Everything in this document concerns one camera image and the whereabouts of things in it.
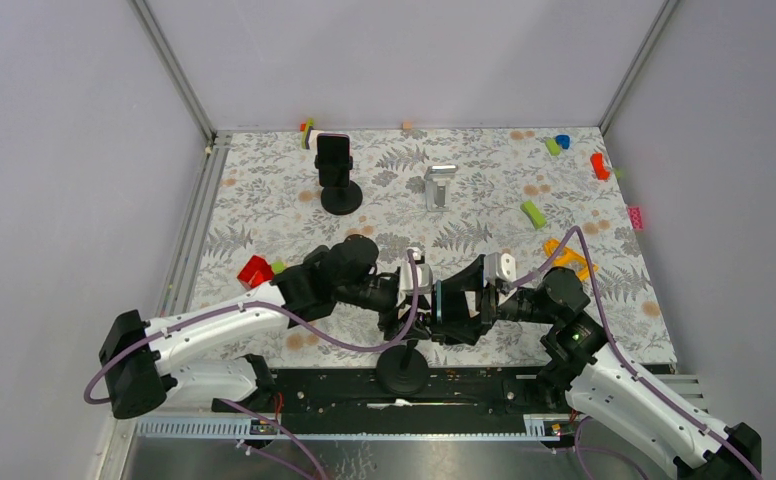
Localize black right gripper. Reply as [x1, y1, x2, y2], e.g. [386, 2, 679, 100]
[429, 254, 559, 346]

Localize black round-base phone stand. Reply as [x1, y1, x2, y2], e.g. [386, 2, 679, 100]
[375, 335, 430, 396]

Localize black phone stand with phone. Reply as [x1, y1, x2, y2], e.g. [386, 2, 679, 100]
[315, 133, 363, 216]

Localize purple-edged smartphone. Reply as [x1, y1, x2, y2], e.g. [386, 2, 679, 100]
[315, 133, 352, 188]

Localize blue-edged smartphone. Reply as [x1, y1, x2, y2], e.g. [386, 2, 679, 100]
[430, 280, 444, 337]

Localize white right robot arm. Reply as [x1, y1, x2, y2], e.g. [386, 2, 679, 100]
[431, 254, 762, 479]

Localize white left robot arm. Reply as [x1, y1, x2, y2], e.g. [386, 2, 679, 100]
[83, 235, 434, 420]

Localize silver metal phone stand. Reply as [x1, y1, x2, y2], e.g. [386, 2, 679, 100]
[424, 164, 459, 212]

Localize green toy block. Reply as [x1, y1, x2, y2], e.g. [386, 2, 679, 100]
[520, 200, 547, 230]

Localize floral patterned mat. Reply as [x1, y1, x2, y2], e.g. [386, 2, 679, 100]
[191, 128, 677, 364]

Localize red toy car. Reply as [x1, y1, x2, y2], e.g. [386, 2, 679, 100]
[236, 255, 287, 290]

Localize lime green block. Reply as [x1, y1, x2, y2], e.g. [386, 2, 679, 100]
[545, 137, 561, 156]

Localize pink lego brick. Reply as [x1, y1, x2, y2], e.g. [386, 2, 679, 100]
[627, 206, 645, 231]

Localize blue heart block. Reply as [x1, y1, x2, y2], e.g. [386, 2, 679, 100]
[554, 134, 571, 150]

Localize red curved block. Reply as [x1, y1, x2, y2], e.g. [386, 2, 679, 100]
[590, 152, 611, 181]

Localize stacked coloured blocks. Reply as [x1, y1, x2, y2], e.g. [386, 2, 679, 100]
[300, 117, 314, 150]

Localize yellow triangular plastic frame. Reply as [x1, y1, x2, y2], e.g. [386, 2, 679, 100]
[543, 239, 598, 281]

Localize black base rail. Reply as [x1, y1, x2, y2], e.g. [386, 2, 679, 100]
[210, 363, 605, 437]

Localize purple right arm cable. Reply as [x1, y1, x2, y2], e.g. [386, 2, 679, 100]
[507, 225, 763, 480]

